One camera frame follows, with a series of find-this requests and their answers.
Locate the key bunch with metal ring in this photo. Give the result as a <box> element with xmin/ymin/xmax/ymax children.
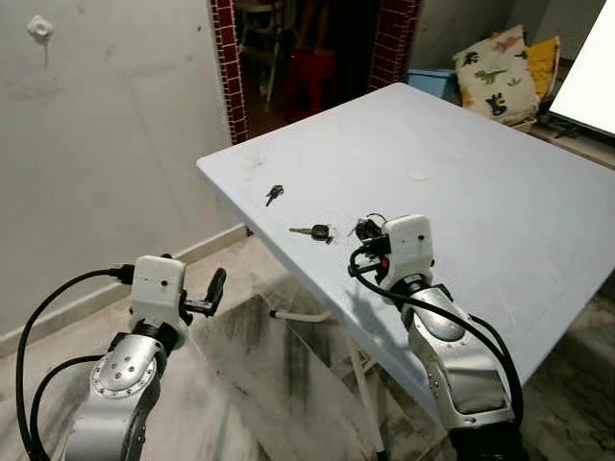
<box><xmin>354</xmin><ymin>212</ymin><xmax>391</xmax><ymax>243</ymax></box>

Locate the silver key with black head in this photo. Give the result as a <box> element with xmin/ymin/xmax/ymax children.
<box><xmin>288</xmin><ymin>224</ymin><xmax>333</xmax><ymax>242</ymax></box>

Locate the white folding table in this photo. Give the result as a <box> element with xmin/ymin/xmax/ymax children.
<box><xmin>196</xmin><ymin>82</ymin><xmax>615</xmax><ymax>425</ymax></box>

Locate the blue plastic box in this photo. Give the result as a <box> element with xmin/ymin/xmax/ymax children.
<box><xmin>407</xmin><ymin>66</ymin><xmax>461</xmax><ymax>103</ymax></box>

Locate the red plastic stool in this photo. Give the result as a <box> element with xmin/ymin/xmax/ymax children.
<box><xmin>285</xmin><ymin>47</ymin><xmax>338</xmax><ymax>113</ymax></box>

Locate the white dinosaur print pillow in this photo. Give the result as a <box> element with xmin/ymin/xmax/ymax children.
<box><xmin>453</xmin><ymin>24</ymin><xmax>540</xmax><ymax>127</ymax></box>

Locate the wooden high chair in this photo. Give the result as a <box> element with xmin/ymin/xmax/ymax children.
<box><xmin>234</xmin><ymin>0</ymin><xmax>295</xmax><ymax>70</ymax></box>

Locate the yellow pillow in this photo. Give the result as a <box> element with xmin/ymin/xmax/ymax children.
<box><xmin>523</xmin><ymin>36</ymin><xmax>562</xmax><ymax>103</ymax></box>

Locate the large flat television screen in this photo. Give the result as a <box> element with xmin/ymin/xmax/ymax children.
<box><xmin>547</xmin><ymin>0</ymin><xmax>615</xmax><ymax>137</ymax></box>

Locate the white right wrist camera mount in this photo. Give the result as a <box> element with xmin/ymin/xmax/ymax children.
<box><xmin>383</xmin><ymin>214</ymin><xmax>434</xmax><ymax>285</ymax></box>

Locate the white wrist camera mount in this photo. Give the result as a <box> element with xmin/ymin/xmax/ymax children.
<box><xmin>383</xmin><ymin>214</ymin><xmax>434</xmax><ymax>285</ymax></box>
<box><xmin>129</xmin><ymin>255</ymin><xmax>187</xmax><ymax>328</ymax></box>

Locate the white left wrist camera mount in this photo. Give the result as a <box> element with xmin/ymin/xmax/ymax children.
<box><xmin>129</xmin><ymin>255</ymin><xmax>187</xmax><ymax>328</ymax></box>

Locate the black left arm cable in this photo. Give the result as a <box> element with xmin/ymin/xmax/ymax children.
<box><xmin>14</xmin><ymin>265</ymin><xmax>134</xmax><ymax>461</ymax></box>

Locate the white wall hook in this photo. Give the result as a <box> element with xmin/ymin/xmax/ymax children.
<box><xmin>26</xmin><ymin>13</ymin><xmax>55</xmax><ymax>45</ymax></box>

